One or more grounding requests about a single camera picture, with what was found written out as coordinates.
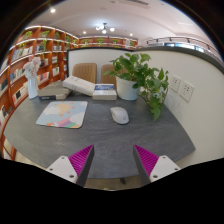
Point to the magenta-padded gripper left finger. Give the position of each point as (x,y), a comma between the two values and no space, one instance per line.
(63,166)

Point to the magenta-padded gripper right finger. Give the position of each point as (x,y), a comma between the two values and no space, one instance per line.
(161,168)

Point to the white computer mouse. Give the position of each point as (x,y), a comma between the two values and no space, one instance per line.
(120,115)

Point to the pastel cartoon-print mouse pad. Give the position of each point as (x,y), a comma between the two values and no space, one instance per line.
(61,114)

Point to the white black-edged desk partition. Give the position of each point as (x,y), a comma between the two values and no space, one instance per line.
(200,126)

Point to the thick white book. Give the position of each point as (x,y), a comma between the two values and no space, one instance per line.
(78,85)

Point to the white vase with pink flowers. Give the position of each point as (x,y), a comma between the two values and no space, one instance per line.
(32,88)

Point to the blue and white book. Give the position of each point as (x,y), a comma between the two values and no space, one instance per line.
(104,92)

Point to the green plant in white pot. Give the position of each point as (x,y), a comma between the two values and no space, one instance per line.
(126,90)

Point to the tan upholstered chair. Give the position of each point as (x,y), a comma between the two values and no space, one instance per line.
(84,72)
(107,78)

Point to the orange wooden bookshelf unit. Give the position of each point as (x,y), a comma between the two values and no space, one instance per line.
(20,60)

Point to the window with curtains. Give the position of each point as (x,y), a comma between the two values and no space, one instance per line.
(180,44)

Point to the ceiling chandelier lamp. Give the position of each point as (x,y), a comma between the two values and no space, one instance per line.
(104,28)

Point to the recessed ceiling lights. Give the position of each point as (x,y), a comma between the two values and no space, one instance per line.
(52,10)

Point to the white wall socket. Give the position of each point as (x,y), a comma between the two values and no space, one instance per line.
(175,83)
(186,91)

